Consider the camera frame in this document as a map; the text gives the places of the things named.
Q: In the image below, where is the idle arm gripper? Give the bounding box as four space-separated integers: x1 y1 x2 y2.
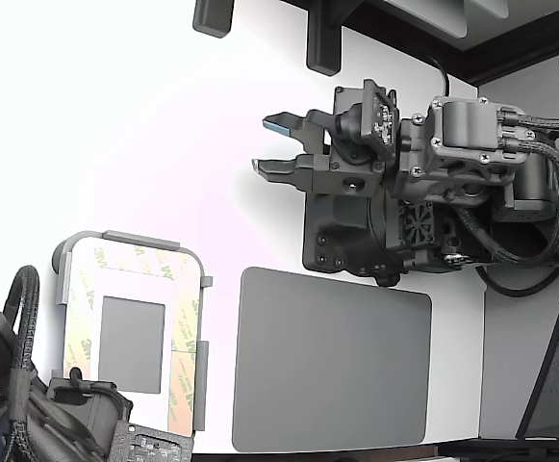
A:
42 372 135 459

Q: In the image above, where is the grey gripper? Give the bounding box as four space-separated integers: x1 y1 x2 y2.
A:
251 97 520 204

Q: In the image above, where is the brown tape liner strip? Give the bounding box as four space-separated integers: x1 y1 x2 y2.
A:
86 242 198 283
166 349 197 431
171 254 204 352
64 252 95 379

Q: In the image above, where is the grey six-joint robot arm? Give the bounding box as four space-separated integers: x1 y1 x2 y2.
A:
369 129 559 290

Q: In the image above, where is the grey tape plate fixture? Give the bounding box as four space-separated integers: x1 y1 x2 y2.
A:
50 229 213 432

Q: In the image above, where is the grey rectangular insert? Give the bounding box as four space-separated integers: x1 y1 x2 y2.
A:
98 295 166 395

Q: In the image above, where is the large grey acoustic panel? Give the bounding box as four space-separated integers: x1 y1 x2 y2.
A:
384 0 469 40

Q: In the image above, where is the grey rectangular mat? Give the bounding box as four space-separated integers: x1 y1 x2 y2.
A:
230 266 434 453

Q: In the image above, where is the small grey acoustic panel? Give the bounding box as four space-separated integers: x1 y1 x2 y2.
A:
470 0 512 21

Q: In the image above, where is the white side panel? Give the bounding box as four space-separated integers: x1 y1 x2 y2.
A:
480 271 559 438

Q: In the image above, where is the idle arm camera circuit board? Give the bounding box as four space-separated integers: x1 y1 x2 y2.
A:
108 422 196 462

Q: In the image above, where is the wrist camera with circuit board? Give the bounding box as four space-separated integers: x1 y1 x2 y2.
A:
331 78 401 165

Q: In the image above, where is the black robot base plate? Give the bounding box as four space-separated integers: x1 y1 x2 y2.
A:
301 190 405 289

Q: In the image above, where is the idle arm braided cable loop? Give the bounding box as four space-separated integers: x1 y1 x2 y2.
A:
3 264 41 386

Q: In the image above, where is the large dark bracket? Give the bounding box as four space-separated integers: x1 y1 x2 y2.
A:
305 0 343 77

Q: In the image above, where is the small dark bracket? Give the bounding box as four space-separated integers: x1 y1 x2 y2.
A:
191 0 235 38

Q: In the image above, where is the black wall trim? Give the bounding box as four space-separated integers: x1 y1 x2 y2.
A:
278 0 559 87

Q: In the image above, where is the thin black wall cable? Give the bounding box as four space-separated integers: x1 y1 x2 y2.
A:
425 55 452 96

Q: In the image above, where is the long braided arm cable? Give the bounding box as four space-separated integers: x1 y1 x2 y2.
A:
502 112 559 135

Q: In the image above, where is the black looped cable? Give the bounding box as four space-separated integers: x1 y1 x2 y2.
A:
473 262 559 298

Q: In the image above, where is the braided gripper cable loop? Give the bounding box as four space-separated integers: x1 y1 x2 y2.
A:
451 137 559 267

